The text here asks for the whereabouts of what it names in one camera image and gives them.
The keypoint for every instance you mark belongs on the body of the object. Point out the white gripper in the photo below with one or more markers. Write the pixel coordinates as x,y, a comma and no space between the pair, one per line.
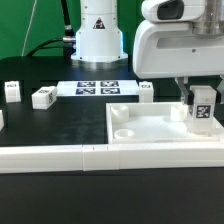
181,38

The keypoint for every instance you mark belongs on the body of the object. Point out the white square tabletop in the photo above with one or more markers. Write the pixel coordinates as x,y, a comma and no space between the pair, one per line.
131,123

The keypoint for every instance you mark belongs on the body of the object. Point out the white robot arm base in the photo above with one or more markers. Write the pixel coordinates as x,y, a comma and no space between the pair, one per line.
99,41

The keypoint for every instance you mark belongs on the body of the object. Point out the white obstacle fence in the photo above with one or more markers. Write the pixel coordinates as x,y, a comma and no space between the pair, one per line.
27,159

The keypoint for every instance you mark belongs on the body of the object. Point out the white AprilTag base plate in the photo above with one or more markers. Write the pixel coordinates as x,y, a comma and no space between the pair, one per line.
97,88

